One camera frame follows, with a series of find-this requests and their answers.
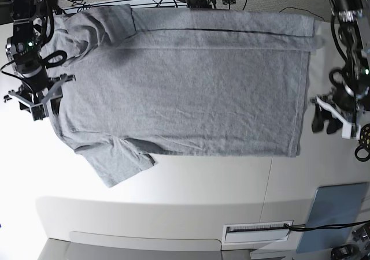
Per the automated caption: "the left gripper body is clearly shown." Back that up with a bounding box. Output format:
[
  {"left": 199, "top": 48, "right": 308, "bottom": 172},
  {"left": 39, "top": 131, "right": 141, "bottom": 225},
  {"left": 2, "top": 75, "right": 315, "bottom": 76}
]
[{"left": 309, "top": 87, "right": 364, "bottom": 125}]

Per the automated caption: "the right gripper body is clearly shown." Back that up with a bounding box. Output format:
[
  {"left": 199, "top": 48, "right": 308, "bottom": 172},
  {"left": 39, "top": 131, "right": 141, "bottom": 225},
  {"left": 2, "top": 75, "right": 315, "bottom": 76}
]
[{"left": 3, "top": 69, "right": 76, "bottom": 105}]

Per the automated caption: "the grey T-shirt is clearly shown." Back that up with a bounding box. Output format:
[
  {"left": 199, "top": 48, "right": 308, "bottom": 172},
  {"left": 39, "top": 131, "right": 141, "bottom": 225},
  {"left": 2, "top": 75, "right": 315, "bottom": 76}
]
[{"left": 42, "top": 5, "right": 315, "bottom": 187}]

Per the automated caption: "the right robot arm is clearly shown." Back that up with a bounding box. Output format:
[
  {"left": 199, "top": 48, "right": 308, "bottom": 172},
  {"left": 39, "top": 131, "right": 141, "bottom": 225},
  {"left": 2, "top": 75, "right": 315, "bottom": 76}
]
[{"left": 1, "top": 0, "right": 75, "bottom": 121}]

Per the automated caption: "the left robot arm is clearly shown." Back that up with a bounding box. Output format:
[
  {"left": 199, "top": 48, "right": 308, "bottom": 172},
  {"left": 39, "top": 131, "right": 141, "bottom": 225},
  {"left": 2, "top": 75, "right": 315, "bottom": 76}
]
[{"left": 310, "top": 0, "right": 369, "bottom": 139}]

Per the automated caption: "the black and yellow round tool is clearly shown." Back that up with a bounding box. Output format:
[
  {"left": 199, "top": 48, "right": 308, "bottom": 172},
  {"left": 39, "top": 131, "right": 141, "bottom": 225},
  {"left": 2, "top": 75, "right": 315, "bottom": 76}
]
[{"left": 354, "top": 124, "right": 370, "bottom": 162}]

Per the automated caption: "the blue-grey flat board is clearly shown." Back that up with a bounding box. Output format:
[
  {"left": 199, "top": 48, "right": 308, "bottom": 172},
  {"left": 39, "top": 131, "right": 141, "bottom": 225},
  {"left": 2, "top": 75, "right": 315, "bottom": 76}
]
[{"left": 296, "top": 182, "right": 368, "bottom": 254}]

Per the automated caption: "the black device bottom right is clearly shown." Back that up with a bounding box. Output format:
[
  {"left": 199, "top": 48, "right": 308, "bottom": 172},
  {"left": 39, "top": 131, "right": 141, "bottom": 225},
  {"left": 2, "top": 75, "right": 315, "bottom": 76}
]
[{"left": 331, "top": 244, "right": 358, "bottom": 260}]

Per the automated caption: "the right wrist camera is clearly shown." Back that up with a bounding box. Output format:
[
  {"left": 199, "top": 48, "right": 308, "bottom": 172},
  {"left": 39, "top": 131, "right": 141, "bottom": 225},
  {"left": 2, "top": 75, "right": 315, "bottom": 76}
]
[{"left": 29, "top": 103, "right": 49, "bottom": 121}]

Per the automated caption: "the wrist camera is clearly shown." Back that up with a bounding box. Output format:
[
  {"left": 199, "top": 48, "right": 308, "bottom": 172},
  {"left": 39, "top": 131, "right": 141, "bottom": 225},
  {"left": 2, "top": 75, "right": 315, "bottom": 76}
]
[
  {"left": 29, "top": 103, "right": 49, "bottom": 121},
  {"left": 341, "top": 122, "right": 361, "bottom": 140}
]

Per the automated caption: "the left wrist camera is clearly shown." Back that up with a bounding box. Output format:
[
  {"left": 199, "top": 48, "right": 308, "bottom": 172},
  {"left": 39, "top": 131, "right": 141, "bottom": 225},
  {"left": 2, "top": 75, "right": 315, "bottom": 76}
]
[{"left": 341, "top": 122, "right": 361, "bottom": 140}]

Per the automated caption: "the black cable on floor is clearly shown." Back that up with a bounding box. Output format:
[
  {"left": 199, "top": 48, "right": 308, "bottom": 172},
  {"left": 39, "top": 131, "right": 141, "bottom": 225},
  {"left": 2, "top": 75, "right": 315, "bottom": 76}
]
[{"left": 278, "top": 6, "right": 326, "bottom": 21}]

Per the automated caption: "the black cable on table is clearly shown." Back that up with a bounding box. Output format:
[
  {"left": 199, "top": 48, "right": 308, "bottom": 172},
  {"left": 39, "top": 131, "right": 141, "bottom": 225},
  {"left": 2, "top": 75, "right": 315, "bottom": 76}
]
[{"left": 225, "top": 221, "right": 370, "bottom": 233}]

